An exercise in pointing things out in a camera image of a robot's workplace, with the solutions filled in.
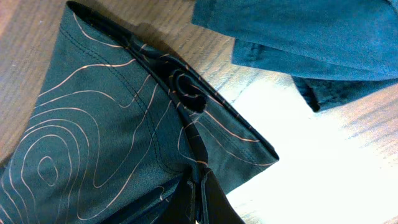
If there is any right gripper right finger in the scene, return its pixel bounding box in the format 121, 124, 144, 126
201, 168, 244, 224

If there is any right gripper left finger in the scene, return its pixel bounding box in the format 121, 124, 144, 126
154, 174, 196, 224

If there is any black orange patterned jersey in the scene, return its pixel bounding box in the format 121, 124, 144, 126
1, 1, 279, 223

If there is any navy blue t-shirt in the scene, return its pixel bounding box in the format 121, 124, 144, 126
192, 0, 397, 112

